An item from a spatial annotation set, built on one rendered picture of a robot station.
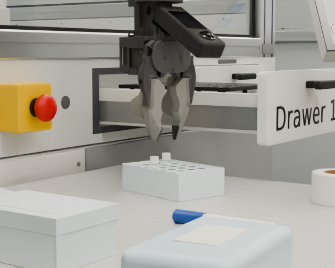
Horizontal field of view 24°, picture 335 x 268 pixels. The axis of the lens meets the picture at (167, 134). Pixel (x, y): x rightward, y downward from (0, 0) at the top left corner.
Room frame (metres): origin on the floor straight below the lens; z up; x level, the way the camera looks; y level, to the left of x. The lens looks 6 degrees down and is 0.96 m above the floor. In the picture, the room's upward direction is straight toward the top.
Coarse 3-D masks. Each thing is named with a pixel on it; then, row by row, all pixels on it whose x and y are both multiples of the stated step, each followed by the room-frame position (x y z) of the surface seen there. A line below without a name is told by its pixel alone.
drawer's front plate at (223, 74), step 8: (200, 72) 1.58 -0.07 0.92; (208, 72) 1.60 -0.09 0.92; (216, 72) 1.63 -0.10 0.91; (224, 72) 1.66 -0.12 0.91; (232, 72) 1.68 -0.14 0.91; (240, 72) 1.71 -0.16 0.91; (248, 72) 1.74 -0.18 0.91; (256, 72) 1.78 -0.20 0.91; (200, 80) 1.58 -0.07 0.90; (208, 80) 1.60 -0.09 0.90; (216, 80) 1.63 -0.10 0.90; (224, 80) 1.66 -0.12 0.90; (232, 80) 1.68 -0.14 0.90; (240, 80) 1.71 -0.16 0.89; (248, 80) 1.74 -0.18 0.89; (256, 80) 1.78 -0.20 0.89
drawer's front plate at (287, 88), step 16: (272, 80) 1.15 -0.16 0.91; (288, 80) 1.19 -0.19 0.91; (304, 80) 1.24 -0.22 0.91; (272, 96) 1.15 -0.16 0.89; (288, 96) 1.19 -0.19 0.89; (304, 96) 1.24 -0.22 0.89; (320, 96) 1.29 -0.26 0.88; (272, 112) 1.15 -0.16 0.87; (304, 112) 1.24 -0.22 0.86; (320, 112) 1.29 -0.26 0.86; (272, 128) 1.15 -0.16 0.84; (304, 128) 1.24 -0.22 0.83; (320, 128) 1.30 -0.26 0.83; (272, 144) 1.15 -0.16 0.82
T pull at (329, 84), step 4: (312, 80) 1.25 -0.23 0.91; (316, 80) 1.25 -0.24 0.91; (320, 80) 1.22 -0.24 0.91; (324, 80) 1.22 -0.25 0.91; (328, 80) 1.23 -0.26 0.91; (332, 80) 1.25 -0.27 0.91; (308, 84) 1.24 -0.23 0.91; (312, 84) 1.24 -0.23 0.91; (316, 84) 1.21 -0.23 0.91; (320, 84) 1.20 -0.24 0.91; (324, 84) 1.22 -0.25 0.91; (328, 84) 1.23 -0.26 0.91; (332, 84) 1.24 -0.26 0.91; (316, 88) 1.21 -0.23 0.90; (320, 88) 1.21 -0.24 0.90; (324, 88) 1.22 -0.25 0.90; (328, 88) 1.23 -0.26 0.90
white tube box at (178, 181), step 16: (160, 160) 1.14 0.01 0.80; (176, 160) 1.13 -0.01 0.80; (128, 176) 1.08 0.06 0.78; (144, 176) 1.06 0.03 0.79; (160, 176) 1.03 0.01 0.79; (176, 176) 1.00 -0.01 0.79; (192, 176) 1.02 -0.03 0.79; (208, 176) 1.04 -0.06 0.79; (144, 192) 1.06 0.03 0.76; (160, 192) 1.03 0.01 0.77; (176, 192) 1.00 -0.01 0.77; (192, 192) 1.02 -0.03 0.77; (208, 192) 1.04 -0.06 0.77
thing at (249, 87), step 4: (220, 88) 1.24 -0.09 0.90; (224, 88) 1.24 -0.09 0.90; (228, 88) 1.24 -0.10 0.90; (232, 88) 1.25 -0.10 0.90; (236, 88) 1.26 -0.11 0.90; (240, 88) 1.27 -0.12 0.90; (244, 88) 1.28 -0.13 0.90; (248, 88) 1.29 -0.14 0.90; (252, 88) 1.30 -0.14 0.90; (256, 88) 1.31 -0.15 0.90
